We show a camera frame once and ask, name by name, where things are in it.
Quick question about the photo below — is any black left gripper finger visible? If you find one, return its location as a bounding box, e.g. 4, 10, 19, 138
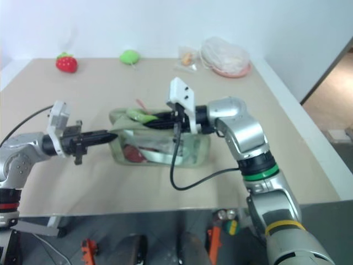
82, 129, 118, 139
82, 136, 116, 146

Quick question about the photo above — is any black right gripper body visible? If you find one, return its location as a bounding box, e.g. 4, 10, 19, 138
165, 101, 192, 136

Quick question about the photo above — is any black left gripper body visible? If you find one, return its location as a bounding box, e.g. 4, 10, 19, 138
61, 120, 89, 166

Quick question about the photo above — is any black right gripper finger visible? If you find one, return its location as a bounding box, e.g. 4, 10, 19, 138
143, 119, 177, 130
150, 110, 177, 121

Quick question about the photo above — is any green plush keychain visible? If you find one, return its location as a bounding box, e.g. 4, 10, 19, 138
126, 108, 160, 124

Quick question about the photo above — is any green transparent zip pouch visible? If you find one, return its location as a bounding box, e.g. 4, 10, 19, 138
108, 107, 211, 168

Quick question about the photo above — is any pink strip in pouch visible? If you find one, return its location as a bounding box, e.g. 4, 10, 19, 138
135, 98, 152, 114

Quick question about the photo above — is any red item inside pouch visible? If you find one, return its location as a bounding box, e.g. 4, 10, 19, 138
123, 145, 147, 163

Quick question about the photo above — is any round green plush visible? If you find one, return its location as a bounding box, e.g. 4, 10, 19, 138
119, 49, 141, 67

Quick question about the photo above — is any red strawberry plush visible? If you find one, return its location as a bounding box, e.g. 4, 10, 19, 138
56, 51, 79, 73

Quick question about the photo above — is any small clear plastic bag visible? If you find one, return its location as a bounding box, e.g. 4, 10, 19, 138
173, 45, 201, 74

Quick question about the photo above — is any pink plate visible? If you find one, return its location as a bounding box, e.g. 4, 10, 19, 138
211, 62, 252, 79

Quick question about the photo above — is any large clear plastic bag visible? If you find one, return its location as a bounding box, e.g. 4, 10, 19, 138
198, 36, 251, 75

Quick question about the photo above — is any silver cylinder pair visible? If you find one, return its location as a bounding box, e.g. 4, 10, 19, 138
216, 209, 238, 221

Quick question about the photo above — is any orange clamp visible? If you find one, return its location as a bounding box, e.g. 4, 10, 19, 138
206, 218, 223, 265
80, 238, 98, 265

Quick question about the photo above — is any green yellow round tape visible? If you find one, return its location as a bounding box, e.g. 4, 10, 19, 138
222, 219, 240, 236

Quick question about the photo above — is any cardboard box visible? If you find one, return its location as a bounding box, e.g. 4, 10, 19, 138
325, 128, 353, 143

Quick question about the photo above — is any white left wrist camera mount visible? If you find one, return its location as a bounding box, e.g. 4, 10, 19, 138
46, 100, 73, 158

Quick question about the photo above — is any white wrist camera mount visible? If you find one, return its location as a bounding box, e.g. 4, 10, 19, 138
46, 100, 73, 158
165, 77, 204, 135

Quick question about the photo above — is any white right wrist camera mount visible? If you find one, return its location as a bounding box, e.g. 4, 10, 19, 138
165, 77, 204, 135

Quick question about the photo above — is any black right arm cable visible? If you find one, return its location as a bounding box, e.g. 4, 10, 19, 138
169, 121, 241, 191

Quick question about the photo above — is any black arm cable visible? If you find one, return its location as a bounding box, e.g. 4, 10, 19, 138
0, 104, 55, 147
169, 121, 241, 191

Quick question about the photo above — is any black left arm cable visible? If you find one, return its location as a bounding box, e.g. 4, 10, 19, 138
0, 104, 55, 147

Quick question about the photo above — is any grey metal bracket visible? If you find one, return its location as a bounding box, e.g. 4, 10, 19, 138
15, 216, 67, 239

